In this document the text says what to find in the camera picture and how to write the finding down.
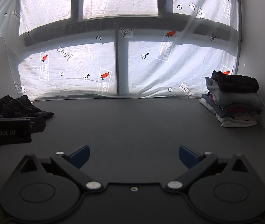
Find white printed sheet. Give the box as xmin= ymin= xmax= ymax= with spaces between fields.
xmin=0 ymin=0 xmax=243 ymax=101

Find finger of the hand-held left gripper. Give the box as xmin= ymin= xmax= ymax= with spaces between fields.
xmin=29 ymin=116 xmax=46 ymax=134

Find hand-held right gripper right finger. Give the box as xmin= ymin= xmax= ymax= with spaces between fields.
xmin=167 ymin=144 xmax=251 ymax=190

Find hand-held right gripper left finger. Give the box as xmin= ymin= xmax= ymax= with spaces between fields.
xmin=17 ymin=144 xmax=104 ymax=190

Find black pants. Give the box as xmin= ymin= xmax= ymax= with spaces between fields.
xmin=0 ymin=95 xmax=54 ymax=120

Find window frame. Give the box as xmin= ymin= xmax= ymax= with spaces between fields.
xmin=18 ymin=0 xmax=240 ymax=96

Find stack of folded clothes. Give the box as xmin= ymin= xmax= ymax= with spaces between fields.
xmin=199 ymin=70 xmax=265 ymax=128

